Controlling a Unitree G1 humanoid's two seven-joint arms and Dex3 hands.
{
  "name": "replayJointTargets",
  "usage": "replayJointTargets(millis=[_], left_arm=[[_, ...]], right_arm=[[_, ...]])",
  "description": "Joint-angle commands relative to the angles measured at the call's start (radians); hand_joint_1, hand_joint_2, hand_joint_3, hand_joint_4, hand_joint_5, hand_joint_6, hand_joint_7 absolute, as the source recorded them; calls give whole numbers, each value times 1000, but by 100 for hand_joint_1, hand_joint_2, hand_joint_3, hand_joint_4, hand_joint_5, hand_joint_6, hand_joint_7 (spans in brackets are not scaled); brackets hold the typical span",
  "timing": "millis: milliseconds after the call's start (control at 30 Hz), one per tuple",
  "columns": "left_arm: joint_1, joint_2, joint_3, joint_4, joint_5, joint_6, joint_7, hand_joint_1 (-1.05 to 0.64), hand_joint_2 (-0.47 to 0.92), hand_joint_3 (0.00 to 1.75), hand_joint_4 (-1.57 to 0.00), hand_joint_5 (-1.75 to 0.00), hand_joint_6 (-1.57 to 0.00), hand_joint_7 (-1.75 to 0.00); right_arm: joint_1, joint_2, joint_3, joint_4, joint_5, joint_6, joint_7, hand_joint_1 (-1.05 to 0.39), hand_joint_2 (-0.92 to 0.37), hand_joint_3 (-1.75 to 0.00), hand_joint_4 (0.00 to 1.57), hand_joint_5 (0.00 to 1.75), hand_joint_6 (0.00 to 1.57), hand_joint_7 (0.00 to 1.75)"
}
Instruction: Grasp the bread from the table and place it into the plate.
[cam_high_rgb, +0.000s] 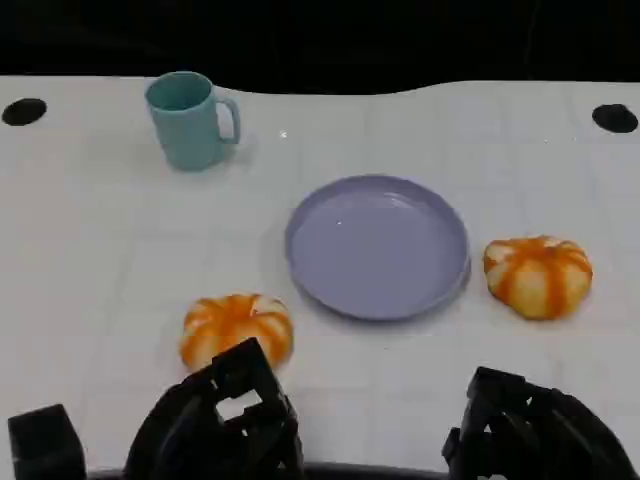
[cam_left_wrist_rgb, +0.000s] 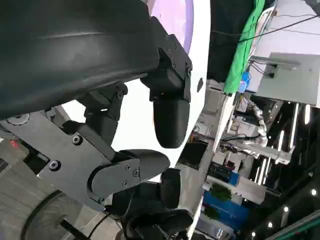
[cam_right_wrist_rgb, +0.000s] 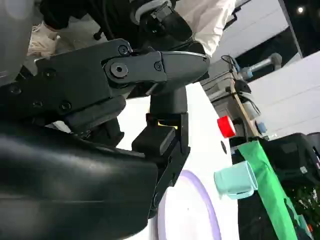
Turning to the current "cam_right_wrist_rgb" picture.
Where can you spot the red emergency stop button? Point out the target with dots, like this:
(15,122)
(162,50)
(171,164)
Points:
(225,126)

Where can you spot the person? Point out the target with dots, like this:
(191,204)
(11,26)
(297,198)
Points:
(205,20)

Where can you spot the grey metal cabinet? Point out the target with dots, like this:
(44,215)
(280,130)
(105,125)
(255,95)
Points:
(220,100)

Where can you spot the black round table hole cover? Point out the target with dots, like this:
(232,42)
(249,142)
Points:
(223,146)

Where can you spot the black plastic case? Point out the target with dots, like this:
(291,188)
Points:
(292,155)

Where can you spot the black desk bracket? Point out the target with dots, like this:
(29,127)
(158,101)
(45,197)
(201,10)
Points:
(235,15)

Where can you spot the lilac plate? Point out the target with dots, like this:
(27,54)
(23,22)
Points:
(185,215)

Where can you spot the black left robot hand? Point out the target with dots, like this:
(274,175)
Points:
(172,30)

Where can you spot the wooden plank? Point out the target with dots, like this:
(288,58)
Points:
(246,112)

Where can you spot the grey robot body shell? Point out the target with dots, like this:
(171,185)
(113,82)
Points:
(12,37)

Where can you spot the round ceiling light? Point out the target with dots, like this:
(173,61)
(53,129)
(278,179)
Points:
(300,10)

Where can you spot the pale green mug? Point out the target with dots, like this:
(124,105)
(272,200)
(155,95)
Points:
(232,177)

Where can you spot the blue cap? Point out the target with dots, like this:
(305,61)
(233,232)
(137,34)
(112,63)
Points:
(262,127)

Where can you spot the green cloth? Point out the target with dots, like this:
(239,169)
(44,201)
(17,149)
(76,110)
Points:
(262,180)

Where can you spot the small black device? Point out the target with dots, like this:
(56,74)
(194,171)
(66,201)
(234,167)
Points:
(243,87)

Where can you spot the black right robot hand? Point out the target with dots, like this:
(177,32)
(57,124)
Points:
(62,175)

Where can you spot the black chair caster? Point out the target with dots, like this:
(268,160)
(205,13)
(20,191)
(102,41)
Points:
(98,34)

